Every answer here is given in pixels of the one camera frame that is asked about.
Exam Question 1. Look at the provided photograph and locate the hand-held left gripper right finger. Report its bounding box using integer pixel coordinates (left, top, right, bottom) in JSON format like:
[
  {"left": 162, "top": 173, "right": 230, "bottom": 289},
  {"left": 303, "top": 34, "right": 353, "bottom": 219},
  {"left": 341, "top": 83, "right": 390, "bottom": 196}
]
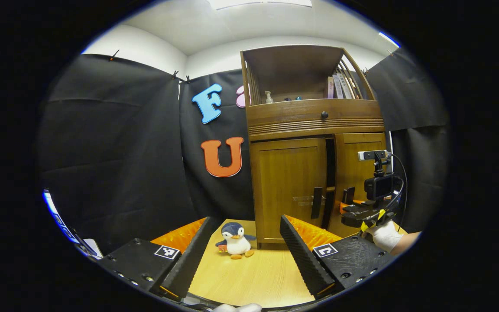
[{"left": 280, "top": 214, "right": 399, "bottom": 299}]

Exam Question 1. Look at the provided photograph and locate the wooden shoe cabinet door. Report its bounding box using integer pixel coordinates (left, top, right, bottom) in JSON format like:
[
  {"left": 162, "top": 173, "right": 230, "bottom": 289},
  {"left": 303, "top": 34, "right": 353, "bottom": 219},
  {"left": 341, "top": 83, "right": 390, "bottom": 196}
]
[
  {"left": 334, "top": 133, "right": 389, "bottom": 238},
  {"left": 249, "top": 138, "right": 329, "bottom": 244}
]

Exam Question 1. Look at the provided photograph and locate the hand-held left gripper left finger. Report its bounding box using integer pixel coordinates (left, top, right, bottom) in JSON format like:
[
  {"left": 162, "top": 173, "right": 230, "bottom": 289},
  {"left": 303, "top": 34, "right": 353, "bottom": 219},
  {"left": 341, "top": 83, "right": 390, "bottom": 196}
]
[{"left": 98, "top": 217, "right": 215, "bottom": 302}]

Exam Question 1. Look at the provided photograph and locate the black backdrop cloth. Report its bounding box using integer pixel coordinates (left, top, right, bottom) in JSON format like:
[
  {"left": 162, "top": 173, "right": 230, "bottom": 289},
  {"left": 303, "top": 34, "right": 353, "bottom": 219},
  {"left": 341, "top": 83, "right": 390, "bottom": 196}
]
[{"left": 37, "top": 47, "right": 451, "bottom": 256}]

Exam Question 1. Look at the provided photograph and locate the large ceiling light panel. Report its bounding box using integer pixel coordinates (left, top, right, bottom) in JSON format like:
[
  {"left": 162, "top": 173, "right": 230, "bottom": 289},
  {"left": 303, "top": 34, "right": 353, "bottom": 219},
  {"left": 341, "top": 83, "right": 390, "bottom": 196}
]
[{"left": 208, "top": 0, "right": 313, "bottom": 10}]

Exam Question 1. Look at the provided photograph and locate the wooden cabinet drawer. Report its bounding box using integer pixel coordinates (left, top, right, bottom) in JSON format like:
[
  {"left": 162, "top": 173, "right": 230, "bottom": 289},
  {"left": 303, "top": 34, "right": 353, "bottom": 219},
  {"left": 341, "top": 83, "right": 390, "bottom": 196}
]
[{"left": 246, "top": 99, "right": 385, "bottom": 141}]

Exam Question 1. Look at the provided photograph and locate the wooden double-door shoe cabinet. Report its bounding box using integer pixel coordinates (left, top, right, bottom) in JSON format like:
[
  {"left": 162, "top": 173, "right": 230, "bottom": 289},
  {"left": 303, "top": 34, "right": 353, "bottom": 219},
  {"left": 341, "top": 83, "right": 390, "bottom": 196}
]
[{"left": 240, "top": 45, "right": 391, "bottom": 245}]

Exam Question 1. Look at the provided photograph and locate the penguin plush toy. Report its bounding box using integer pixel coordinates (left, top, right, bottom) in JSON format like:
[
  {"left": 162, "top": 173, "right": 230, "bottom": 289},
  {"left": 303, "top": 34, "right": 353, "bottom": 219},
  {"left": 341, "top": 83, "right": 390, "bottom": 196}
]
[{"left": 215, "top": 222, "right": 257, "bottom": 260}]

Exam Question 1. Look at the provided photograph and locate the white book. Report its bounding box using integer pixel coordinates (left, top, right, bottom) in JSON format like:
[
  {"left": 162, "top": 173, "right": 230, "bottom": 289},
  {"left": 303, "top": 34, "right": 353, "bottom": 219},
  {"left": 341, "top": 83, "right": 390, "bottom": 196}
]
[{"left": 340, "top": 73, "right": 353, "bottom": 99}]

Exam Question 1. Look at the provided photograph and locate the black cable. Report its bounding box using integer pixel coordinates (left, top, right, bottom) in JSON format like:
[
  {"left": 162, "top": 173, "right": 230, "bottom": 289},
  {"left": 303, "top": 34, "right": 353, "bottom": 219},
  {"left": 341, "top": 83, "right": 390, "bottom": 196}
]
[{"left": 390, "top": 154, "right": 408, "bottom": 232}]

